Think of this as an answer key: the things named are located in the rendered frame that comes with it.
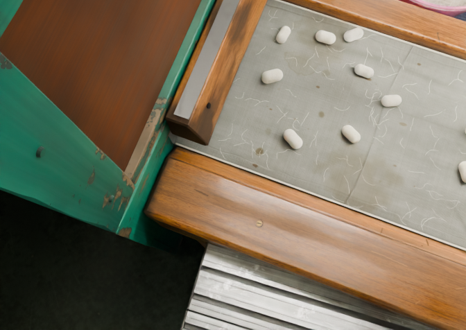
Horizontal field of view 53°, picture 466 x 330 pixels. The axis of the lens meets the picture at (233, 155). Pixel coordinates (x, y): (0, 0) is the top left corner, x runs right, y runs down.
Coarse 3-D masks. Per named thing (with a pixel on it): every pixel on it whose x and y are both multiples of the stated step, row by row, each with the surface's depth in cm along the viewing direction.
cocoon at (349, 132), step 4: (344, 128) 72; (348, 128) 72; (352, 128) 72; (344, 132) 72; (348, 132) 71; (352, 132) 71; (356, 132) 71; (348, 136) 72; (352, 136) 71; (356, 136) 71; (360, 136) 72; (352, 140) 71; (356, 140) 71
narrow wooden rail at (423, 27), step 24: (288, 0) 79; (312, 0) 77; (336, 0) 77; (360, 0) 77; (384, 0) 76; (360, 24) 78; (384, 24) 76; (408, 24) 75; (432, 24) 75; (456, 24) 75; (432, 48) 76; (456, 48) 74
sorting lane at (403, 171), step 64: (256, 64) 76; (320, 64) 76; (384, 64) 76; (448, 64) 76; (256, 128) 74; (320, 128) 73; (384, 128) 73; (448, 128) 73; (320, 192) 71; (384, 192) 71; (448, 192) 71
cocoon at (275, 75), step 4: (264, 72) 74; (268, 72) 74; (272, 72) 74; (276, 72) 74; (280, 72) 74; (264, 76) 74; (268, 76) 74; (272, 76) 74; (276, 76) 74; (280, 76) 74; (264, 80) 74; (268, 80) 74; (272, 80) 74; (276, 80) 74
